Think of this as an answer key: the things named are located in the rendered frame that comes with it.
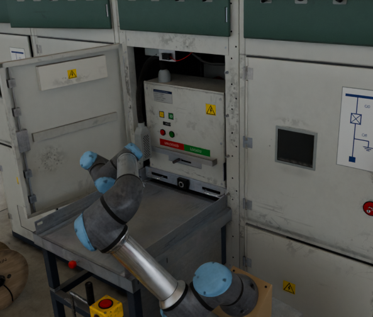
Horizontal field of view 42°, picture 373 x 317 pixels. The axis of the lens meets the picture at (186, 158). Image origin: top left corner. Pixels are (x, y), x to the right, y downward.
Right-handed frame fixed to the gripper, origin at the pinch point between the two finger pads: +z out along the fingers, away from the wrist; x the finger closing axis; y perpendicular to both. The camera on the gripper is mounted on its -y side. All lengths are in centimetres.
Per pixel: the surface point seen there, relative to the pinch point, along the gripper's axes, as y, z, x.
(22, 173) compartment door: -41, -32, -19
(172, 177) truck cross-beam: -16.1, 30.9, 11.4
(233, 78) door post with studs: 24, -2, 58
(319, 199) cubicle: 66, 30, 27
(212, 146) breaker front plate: 9.2, 21.3, 31.9
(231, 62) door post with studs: 23, -7, 63
